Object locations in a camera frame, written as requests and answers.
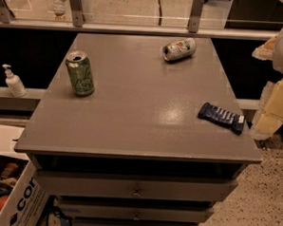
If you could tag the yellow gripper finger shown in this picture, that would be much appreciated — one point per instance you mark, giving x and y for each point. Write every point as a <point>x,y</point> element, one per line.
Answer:
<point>269,114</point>
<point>265,52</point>

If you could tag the white and green soda can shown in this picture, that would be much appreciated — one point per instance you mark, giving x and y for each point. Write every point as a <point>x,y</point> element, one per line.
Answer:
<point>176,51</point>

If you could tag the metal window frame rail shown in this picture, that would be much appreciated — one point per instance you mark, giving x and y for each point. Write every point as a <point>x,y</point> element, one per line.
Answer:
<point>193,18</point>

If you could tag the blue snack bag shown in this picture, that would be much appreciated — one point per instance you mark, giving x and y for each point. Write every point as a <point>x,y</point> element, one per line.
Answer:
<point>222,117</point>

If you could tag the orange ball in box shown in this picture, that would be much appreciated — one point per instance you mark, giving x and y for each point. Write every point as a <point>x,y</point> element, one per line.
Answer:
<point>3,201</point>

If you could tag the drawer knob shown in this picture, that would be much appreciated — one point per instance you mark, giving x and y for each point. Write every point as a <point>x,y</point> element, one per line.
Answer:
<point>136,217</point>
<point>137,193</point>

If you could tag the grey drawer cabinet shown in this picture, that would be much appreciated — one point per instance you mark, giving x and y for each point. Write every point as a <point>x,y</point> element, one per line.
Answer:
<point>139,129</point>

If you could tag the white cardboard box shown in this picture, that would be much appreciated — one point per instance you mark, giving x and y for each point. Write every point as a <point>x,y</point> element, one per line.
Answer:
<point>27,199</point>

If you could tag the top drawer knob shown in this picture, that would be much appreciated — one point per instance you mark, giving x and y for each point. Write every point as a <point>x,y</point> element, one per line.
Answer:
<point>137,193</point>

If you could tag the white pump bottle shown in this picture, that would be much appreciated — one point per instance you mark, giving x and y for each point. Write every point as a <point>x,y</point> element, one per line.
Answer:
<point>14,83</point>

